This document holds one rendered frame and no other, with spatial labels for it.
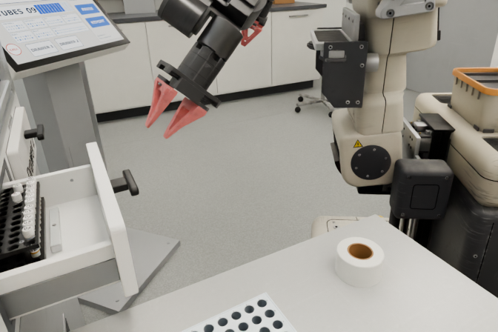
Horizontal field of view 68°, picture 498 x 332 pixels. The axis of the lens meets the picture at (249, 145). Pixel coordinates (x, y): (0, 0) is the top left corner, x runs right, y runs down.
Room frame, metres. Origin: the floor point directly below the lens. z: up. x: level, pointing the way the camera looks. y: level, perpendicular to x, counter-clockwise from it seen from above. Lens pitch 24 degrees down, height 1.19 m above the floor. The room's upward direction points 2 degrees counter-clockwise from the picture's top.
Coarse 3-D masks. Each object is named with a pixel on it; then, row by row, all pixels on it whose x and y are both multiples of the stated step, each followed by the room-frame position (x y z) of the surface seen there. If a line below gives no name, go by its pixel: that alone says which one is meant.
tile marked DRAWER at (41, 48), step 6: (36, 42) 1.21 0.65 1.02; (42, 42) 1.22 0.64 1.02; (48, 42) 1.24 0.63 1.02; (30, 48) 1.17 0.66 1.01; (36, 48) 1.19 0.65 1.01; (42, 48) 1.20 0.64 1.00; (48, 48) 1.22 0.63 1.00; (54, 48) 1.24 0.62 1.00; (36, 54) 1.17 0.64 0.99; (42, 54) 1.18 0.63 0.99
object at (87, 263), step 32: (64, 192) 0.56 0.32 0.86; (96, 192) 0.58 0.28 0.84; (64, 224) 0.50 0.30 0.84; (96, 224) 0.49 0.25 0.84; (64, 256) 0.35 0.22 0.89; (96, 256) 0.36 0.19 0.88; (0, 288) 0.31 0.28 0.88; (32, 288) 0.33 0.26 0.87; (64, 288) 0.34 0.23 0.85; (96, 288) 0.36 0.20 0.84
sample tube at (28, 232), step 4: (24, 228) 0.38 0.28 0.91; (28, 228) 0.38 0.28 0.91; (32, 228) 0.38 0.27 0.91; (24, 232) 0.38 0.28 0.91; (28, 232) 0.38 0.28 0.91; (32, 232) 0.38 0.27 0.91; (24, 236) 0.38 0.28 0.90; (28, 236) 0.38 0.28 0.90; (32, 236) 0.38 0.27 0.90; (32, 244) 0.38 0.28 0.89; (36, 248) 0.38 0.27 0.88; (32, 252) 0.38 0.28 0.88; (36, 252) 0.38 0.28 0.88; (40, 252) 0.39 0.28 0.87; (32, 256) 0.38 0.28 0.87; (36, 256) 0.38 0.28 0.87
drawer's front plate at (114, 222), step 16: (96, 144) 0.60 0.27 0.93; (96, 160) 0.54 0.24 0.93; (96, 176) 0.48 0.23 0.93; (112, 192) 0.44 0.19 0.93; (112, 208) 0.40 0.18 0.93; (112, 224) 0.36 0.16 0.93; (112, 240) 0.35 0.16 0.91; (128, 256) 0.36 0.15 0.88; (128, 272) 0.36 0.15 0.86; (128, 288) 0.35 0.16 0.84
